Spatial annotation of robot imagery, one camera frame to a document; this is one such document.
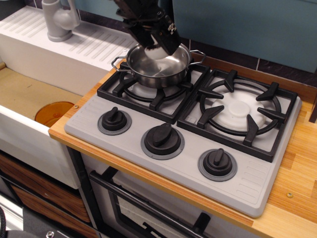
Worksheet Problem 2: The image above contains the white toy mushroom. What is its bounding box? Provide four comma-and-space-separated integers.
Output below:
144, 36, 168, 60

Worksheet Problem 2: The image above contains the black burner grate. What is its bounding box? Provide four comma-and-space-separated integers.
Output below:
177, 69, 302, 162
97, 62, 211, 124

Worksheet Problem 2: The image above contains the lower wooden drawer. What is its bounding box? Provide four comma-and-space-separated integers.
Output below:
11, 185, 100, 238

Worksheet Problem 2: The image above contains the black middle stove knob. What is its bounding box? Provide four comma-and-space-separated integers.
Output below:
141, 123, 185, 160

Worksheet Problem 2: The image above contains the grey toy stove top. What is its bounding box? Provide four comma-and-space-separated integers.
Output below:
63, 64, 303, 219

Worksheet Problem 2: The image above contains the upper wooden drawer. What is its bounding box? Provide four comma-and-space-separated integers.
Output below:
0, 154, 80, 202

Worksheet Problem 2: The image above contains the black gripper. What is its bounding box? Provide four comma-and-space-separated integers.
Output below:
115, 0, 181, 56

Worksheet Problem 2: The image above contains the black braided cable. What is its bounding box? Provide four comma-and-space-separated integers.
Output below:
0, 208, 6, 238

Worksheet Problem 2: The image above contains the black left burner grate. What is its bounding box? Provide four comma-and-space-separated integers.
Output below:
97, 62, 211, 124

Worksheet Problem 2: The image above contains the oven door with handle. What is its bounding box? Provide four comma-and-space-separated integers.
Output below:
89, 166, 223, 238

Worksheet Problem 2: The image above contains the black left stove knob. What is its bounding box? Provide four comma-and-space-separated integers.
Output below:
98, 107, 132, 136

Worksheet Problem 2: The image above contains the black stove knob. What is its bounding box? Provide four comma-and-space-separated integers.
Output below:
141, 123, 185, 160
98, 107, 132, 136
198, 148, 238, 182

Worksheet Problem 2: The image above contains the orange sink drain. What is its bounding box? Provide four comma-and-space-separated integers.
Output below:
34, 101, 74, 127

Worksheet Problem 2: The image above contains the wooden drawer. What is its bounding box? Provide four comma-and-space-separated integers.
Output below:
11, 185, 100, 238
0, 154, 80, 202

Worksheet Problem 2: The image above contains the white toy sink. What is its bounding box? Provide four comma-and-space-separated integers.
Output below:
0, 6, 136, 189

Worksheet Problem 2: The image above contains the grey toy faucet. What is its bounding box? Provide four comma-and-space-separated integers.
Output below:
42, 0, 80, 42

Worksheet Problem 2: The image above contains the black right stove knob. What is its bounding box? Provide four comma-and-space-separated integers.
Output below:
198, 148, 238, 182

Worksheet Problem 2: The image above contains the stainless steel pot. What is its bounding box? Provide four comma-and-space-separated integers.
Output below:
111, 44, 207, 89

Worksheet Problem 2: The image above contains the black right burner grate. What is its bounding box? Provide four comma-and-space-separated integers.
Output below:
177, 69, 302, 162

